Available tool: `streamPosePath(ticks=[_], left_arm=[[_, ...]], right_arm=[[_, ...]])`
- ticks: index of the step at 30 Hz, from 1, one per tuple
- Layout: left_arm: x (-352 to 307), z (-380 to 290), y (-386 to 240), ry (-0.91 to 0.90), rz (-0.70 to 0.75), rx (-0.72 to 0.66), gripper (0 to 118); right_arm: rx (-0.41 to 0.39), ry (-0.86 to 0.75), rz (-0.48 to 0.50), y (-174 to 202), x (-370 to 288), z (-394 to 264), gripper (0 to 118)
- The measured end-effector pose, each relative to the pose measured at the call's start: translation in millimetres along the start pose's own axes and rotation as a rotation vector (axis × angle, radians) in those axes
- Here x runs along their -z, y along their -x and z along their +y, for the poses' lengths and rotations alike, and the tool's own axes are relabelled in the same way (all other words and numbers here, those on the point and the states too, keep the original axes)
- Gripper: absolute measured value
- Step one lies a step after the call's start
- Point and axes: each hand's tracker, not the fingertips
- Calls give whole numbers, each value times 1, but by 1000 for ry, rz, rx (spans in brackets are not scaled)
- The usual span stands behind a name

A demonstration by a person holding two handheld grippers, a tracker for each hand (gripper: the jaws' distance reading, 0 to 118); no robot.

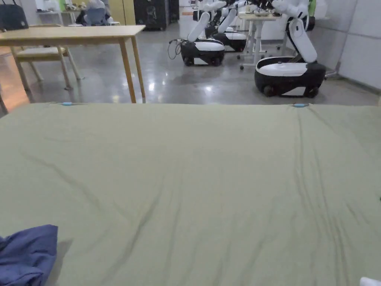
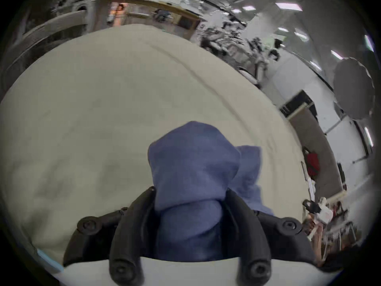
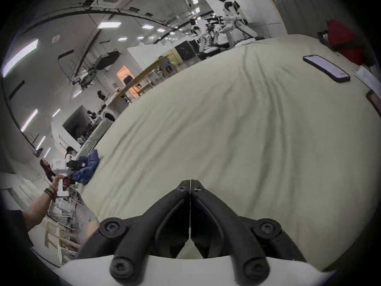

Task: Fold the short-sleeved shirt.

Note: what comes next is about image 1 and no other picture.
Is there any black cabinet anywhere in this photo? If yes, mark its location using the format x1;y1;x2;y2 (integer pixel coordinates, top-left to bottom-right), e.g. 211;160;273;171
133;0;168;31

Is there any white height-adjustable desk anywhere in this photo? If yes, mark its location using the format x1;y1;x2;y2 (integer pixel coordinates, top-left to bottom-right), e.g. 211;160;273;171
238;11;298;70

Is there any light wooden chair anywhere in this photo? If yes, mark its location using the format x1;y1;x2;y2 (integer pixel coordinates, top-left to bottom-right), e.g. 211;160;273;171
11;24;81;93

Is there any dark blue shirt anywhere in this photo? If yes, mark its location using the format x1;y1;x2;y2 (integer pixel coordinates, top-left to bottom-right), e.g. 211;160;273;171
0;224;59;286

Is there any light wooden table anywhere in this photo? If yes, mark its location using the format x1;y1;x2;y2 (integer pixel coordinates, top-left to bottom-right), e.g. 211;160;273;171
0;4;146;104

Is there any white and black wheeled robot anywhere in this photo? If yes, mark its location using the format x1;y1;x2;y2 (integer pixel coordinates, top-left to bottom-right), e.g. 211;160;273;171
168;0;227;66
254;0;327;98
212;0;248;53

